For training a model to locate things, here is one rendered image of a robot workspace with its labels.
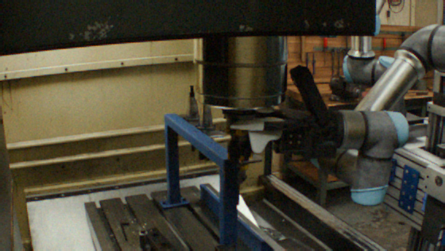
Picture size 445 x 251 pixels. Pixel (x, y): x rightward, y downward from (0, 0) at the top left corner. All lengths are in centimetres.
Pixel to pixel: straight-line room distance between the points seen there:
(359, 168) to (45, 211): 126
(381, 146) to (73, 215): 125
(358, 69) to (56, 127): 121
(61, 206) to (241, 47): 127
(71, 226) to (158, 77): 68
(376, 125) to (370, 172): 10
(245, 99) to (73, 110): 112
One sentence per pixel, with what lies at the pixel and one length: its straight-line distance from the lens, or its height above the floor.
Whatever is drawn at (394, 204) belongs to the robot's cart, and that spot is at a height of 84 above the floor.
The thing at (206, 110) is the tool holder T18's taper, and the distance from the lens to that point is 134.
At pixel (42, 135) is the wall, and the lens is 176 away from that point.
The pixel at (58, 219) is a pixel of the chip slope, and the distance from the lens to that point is 177.
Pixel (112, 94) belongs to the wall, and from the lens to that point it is 176.
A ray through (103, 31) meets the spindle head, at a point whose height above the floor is 157.
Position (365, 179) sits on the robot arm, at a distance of 90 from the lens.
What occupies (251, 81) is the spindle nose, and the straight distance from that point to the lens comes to 70.
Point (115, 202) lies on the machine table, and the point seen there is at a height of 90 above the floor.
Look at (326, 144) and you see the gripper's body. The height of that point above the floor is 134.
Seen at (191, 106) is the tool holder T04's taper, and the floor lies 127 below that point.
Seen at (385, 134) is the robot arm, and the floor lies 136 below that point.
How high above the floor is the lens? 160
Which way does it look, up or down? 16 degrees down
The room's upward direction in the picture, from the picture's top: straight up
